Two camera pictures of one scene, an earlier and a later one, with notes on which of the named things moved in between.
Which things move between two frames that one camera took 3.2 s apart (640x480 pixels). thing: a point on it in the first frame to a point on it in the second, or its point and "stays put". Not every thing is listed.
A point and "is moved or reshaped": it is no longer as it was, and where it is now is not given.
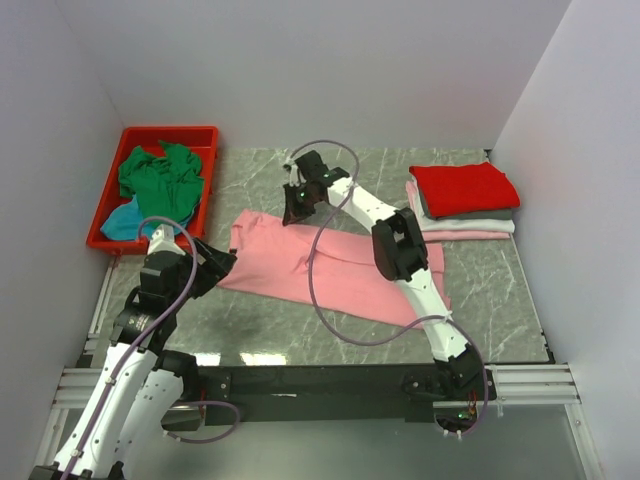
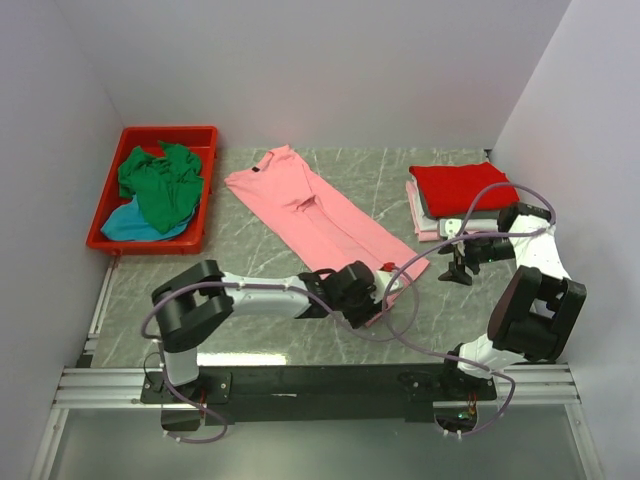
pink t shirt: (269, 264) is moved or reshaped
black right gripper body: (302, 201) to (478, 251)
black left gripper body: (207, 273) to (360, 309)
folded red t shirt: (464, 186) stays put
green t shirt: (164, 185) stays put
